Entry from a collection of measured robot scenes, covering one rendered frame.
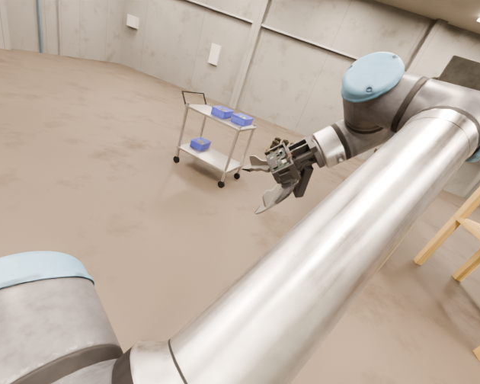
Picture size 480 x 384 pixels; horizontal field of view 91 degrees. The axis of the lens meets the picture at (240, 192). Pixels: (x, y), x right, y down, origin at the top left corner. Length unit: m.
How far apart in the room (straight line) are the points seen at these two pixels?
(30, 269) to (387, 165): 0.36
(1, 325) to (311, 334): 0.22
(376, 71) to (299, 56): 9.61
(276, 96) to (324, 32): 2.56
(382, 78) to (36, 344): 0.51
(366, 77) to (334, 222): 0.30
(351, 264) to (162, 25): 11.75
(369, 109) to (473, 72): 5.04
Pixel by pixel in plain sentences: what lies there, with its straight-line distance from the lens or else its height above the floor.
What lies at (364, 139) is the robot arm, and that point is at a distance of 0.57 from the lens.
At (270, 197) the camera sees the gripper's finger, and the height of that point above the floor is 1.38.
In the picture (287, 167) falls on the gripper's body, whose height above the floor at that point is 1.46.
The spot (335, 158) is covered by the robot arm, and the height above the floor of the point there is 1.51.
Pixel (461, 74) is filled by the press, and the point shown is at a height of 2.57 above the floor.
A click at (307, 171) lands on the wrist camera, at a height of 1.46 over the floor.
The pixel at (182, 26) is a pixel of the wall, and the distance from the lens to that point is 11.42.
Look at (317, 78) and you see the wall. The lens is 10.01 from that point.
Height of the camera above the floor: 1.62
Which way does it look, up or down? 27 degrees down
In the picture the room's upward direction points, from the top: 20 degrees clockwise
